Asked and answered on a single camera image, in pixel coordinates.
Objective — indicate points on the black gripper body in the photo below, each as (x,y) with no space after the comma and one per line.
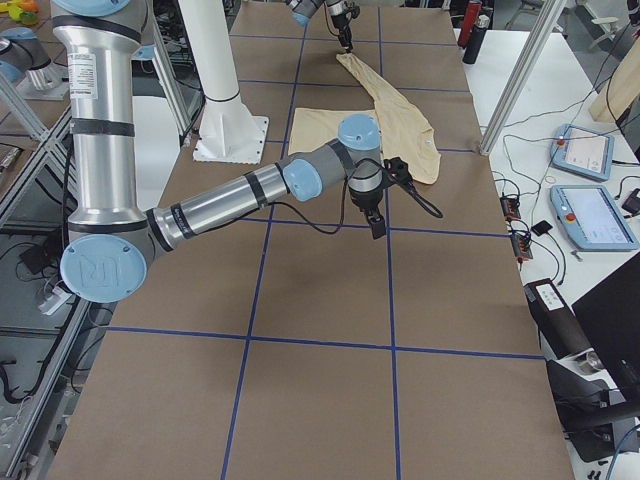
(340,22)
(364,202)

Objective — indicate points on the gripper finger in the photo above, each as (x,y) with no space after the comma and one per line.
(345,39)
(377,224)

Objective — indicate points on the beige long-sleeve printed shirt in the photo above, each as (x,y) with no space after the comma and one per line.
(405,131)

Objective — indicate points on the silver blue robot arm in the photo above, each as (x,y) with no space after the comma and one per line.
(341,12)
(118,228)

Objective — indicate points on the red water bottle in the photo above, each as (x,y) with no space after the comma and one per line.
(471,14)

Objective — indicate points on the black water bottle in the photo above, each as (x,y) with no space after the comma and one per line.
(476,39)

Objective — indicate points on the near teach pendant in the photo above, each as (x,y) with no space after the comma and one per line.
(591,218)

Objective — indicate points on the teach pendant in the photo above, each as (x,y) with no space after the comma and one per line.
(591,218)
(582,152)

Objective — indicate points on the far teach pendant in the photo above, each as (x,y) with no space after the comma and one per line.
(582,152)

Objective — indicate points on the black monitor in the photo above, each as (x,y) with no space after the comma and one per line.
(609,316)

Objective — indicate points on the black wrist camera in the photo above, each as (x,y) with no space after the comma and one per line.
(397,171)

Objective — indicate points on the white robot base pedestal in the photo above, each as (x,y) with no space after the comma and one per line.
(228,132)

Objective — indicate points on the aluminium frame post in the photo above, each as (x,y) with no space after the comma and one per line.
(527,59)

